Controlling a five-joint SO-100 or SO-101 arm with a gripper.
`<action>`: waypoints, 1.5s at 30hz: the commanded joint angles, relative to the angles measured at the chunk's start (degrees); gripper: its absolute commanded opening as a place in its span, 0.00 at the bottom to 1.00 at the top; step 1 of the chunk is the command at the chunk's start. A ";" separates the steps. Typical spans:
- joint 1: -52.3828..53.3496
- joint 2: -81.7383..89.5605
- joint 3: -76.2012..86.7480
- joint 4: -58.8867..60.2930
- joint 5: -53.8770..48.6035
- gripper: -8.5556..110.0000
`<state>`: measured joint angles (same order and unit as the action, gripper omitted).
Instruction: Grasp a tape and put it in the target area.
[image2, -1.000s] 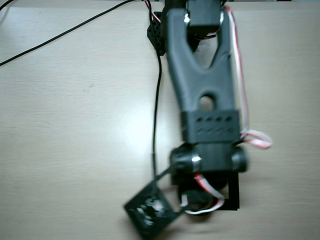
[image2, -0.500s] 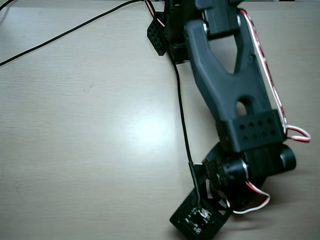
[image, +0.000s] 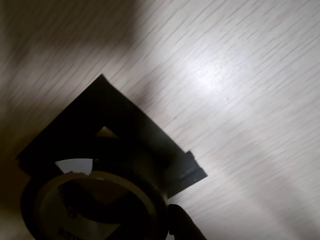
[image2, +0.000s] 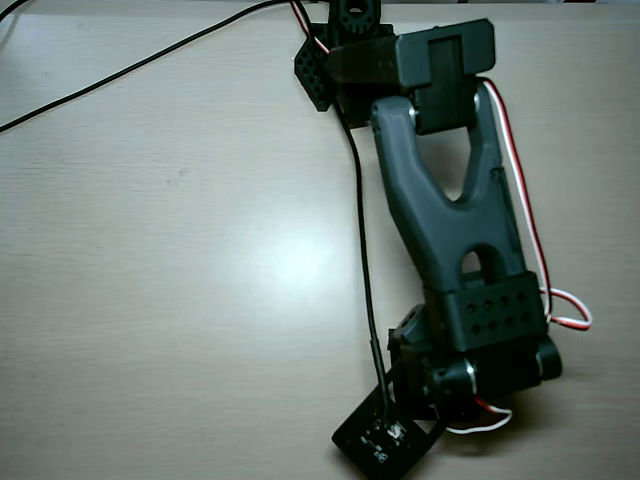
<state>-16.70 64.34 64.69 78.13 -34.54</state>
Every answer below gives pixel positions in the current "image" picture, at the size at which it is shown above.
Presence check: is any black tape roll white core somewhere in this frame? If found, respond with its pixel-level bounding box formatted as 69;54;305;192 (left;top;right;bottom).
20;157;169;240

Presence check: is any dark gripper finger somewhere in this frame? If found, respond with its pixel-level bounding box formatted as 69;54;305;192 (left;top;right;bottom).
167;203;208;240
111;199;154;240

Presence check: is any black tape square outline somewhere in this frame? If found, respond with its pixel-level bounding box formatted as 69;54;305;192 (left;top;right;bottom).
15;73;209;201

